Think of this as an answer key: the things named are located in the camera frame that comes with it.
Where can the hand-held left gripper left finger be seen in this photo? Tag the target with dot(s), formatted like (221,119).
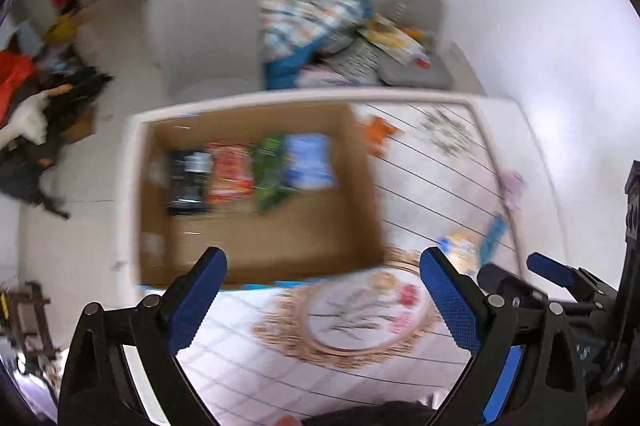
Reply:
(192,306)

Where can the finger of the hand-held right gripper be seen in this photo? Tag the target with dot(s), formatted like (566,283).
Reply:
(500,280)
(550,268)

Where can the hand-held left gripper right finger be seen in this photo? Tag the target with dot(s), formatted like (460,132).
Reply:
(450,303)

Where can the blue slim packet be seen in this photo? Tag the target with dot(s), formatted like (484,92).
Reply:
(495,233)

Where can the yellow and white packet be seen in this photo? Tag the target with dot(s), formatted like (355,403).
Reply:
(460,251)

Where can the pale lilac packet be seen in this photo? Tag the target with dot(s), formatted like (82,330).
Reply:
(515,188)

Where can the brown cardboard box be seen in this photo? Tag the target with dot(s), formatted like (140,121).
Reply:
(280,236)

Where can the orange snack packet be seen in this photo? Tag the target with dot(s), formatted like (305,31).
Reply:
(378,134)

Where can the white floral tablecloth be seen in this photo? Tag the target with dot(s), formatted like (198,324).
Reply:
(430,186)

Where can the black snack packet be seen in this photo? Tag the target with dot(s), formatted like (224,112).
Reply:
(189,183)

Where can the red snack packet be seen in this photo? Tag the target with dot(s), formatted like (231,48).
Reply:
(231,176)

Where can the green snack packet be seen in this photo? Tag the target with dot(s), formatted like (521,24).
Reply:
(270,171)

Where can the wooden stool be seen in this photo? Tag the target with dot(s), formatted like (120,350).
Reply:
(27,321)

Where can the light blue snack packet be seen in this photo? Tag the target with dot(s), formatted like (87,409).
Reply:
(309,161)

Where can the pile of dark clothes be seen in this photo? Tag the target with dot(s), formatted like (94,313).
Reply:
(55,105)

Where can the white plush toy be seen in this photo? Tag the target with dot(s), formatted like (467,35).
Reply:
(25,118)

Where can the blue cloth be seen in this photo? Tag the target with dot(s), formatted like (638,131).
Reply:
(285,70)

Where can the yellow flat package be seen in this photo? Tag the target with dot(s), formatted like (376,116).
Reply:
(395,40)

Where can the striped grey cloth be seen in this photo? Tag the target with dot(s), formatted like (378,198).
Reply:
(352,60)

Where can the grey armchair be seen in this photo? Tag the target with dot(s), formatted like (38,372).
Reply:
(205,38)

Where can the orange cloth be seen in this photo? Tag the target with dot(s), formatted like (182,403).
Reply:
(15,75)

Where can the yellow bag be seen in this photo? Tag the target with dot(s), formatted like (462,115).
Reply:
(65,28)

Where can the plaid blanket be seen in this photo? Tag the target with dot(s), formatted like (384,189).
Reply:
(310,13)

